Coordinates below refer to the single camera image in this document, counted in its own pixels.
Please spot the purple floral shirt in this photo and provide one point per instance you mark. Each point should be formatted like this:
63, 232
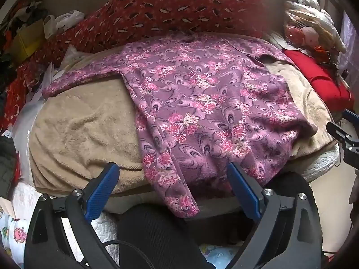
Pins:
196, 95

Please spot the white plastic bag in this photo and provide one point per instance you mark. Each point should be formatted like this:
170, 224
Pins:
66, 21

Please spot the red cushion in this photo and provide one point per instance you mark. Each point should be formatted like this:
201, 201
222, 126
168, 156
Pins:
317, 78

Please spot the person's right hand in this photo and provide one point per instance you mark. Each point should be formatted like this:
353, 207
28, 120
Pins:
354, 187

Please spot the person's black pants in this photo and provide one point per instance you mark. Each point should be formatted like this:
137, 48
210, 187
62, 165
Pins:
157, 235

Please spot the beige fleece blanket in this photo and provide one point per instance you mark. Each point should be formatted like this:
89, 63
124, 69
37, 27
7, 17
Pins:
84, 134

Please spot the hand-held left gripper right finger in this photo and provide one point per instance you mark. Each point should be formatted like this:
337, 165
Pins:
244, 193

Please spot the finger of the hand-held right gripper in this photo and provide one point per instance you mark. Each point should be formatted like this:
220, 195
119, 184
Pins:
350, 115
336, 130

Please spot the white quilted bedspread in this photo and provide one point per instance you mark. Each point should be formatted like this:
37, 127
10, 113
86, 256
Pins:
317, 165

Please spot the red fish-print pillow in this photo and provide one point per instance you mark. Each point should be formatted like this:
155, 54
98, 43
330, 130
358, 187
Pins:
174, 14

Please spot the dark patterned bag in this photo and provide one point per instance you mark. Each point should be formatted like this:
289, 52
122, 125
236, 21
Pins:
25, 14

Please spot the doll in clear plastic bag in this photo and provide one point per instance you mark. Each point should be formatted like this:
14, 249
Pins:
308, 33

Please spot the orange wrapper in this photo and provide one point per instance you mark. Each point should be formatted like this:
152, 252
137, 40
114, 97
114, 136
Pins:
321, 50

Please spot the yellow box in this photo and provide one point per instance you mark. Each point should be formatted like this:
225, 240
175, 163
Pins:
26, 42

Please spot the red star-print cloth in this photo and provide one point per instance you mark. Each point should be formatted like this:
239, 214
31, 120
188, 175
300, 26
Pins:
12, 103

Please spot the dark cloth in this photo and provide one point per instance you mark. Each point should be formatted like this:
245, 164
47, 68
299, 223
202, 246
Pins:
7, 157

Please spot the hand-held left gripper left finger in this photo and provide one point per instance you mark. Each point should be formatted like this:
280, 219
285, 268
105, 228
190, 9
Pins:
102, 190

